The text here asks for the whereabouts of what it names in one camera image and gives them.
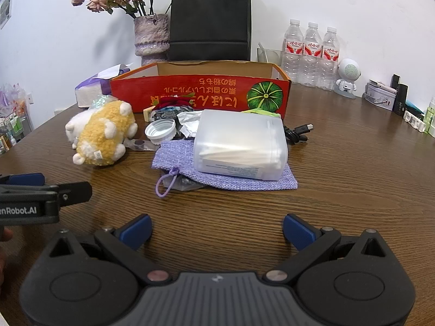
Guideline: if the black paper bag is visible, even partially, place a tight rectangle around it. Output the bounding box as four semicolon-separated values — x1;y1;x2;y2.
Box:
166;0;252;62

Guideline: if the red cardboard box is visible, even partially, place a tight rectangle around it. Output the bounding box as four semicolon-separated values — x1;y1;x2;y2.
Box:
109;60;292;120

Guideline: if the yellow and white plush toy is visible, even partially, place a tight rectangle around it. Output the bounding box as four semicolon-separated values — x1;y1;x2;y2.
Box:
65;100;138;167

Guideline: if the white bottle holder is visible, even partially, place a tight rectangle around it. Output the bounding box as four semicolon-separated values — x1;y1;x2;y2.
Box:
403;110;427;133

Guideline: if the white robot toy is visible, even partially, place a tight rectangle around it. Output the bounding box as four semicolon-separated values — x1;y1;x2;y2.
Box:
333;58;362;100

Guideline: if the purple burlap pouch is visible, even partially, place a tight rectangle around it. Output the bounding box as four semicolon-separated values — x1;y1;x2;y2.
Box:
151;139;299;198

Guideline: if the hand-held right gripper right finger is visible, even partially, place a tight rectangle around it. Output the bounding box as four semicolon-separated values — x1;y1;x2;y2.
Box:
265;213;388;282

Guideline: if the clear plastic bag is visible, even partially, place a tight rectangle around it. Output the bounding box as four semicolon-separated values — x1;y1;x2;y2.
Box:
124;137;160;152

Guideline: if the blue plastic wrapper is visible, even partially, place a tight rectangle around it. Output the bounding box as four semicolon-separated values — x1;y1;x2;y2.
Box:
153;106;178;121

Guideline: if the white jar lid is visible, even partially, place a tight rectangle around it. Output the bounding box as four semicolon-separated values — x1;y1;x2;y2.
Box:
145;119;178;143

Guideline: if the tall black box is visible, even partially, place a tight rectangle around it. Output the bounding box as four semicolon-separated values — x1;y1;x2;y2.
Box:
393;84;409;116

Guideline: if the wall poster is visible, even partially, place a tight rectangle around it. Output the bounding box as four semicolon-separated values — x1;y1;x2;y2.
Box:
0;0;13;30

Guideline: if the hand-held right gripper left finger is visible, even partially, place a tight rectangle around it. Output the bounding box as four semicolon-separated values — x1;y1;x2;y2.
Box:
48;213;172;283

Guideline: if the black cable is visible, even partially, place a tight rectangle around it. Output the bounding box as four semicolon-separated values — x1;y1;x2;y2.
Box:
282;122;314;143

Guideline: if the clear glass container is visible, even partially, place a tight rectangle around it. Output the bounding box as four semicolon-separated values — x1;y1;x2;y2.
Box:
256;42;284;66

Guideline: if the translucent plastic box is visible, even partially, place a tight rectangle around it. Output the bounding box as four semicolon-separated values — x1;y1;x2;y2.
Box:
192;109;289;181

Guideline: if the green tissue packet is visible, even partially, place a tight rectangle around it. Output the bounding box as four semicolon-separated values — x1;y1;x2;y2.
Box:
241;108;283;120

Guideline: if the red cloth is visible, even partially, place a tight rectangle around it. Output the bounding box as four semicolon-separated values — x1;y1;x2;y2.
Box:
158;95;194;109

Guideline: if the shelf of small goods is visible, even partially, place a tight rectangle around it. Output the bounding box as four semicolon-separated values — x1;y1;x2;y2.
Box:
0;81;35;153

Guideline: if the purple ceramic vase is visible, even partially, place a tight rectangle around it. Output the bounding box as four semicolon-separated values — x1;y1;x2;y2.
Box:
133;14;171;57

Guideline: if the clear water bottle red label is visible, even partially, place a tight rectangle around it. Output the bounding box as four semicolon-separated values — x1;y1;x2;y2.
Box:
302;22;323;87
317;26;342;92
281;19;304;84

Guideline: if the purple tissue pack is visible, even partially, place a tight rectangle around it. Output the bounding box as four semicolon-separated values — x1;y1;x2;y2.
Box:
74;63;133;109

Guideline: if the shiny green wrapper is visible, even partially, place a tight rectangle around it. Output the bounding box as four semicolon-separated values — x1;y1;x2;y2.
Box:
91;95;118;109

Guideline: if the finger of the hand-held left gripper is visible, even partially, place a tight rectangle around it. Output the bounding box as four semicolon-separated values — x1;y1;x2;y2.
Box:
51;181;93;208
0;173;46;187

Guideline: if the person's left hand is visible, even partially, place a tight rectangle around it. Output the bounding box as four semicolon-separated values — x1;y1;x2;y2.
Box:
0;227;14;287

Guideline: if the green plastic bottle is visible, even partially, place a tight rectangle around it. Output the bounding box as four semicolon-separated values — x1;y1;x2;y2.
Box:
423;96;435;127

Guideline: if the white tissue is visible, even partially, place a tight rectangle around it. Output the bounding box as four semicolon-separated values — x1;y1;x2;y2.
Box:
176;110;203;139

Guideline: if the small printed tin box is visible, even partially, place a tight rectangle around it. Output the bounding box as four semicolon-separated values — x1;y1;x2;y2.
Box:
362;79;398;111

